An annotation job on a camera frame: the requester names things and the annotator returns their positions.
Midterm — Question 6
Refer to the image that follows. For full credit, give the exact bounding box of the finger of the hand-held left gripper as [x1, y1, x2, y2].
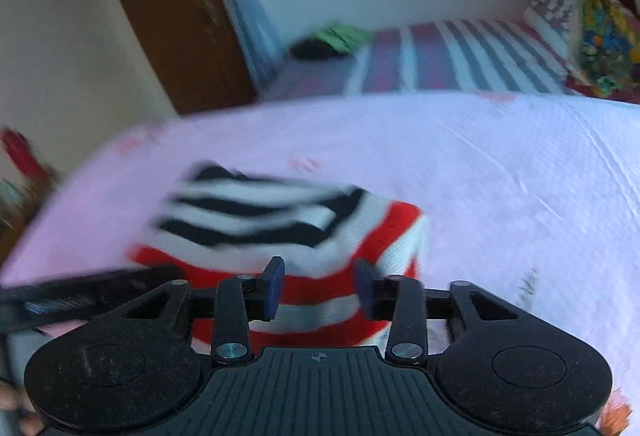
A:
[0, 265, 184, 333]

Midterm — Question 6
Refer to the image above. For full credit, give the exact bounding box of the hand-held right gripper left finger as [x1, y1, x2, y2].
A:
[120, 257, 286, 365]

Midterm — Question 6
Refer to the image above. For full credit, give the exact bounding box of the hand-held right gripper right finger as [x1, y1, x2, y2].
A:
[353, 260, 521, 365]

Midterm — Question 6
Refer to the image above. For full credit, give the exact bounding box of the white black red striped garment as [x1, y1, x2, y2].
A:
[126, 161, 432, 349]

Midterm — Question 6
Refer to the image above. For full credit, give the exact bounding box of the person's left hand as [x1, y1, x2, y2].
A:
[0, 378, 47, 436]

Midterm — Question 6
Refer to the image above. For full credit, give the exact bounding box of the red object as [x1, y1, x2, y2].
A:
[0, 127, 57, 184]

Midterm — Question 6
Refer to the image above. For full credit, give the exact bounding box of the pink floral blanket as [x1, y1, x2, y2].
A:
[0, 88, 640, 436]

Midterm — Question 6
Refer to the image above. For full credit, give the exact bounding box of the black cloth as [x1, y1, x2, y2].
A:
[289, 37, 346, 61]

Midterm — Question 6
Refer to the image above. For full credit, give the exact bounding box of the striped bed sheet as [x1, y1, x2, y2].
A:
[265, 18, 586, 97]

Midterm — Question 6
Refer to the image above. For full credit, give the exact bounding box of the green cloth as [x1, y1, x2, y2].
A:
[312, 22, 375, 54]

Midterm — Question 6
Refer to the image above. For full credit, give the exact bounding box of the blue-grey curtain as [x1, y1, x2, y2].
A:
[197, 0, 283, 89]

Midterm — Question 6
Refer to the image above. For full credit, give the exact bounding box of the brown wooden door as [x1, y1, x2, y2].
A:
[87, 0, 258, 116]

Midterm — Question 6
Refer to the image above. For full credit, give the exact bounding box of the striped pillow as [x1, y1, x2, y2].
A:
[522, 0, 583, 62]

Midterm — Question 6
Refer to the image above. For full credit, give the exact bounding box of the colourful patterned cushion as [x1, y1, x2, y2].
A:
[565, 0, 640, 101]

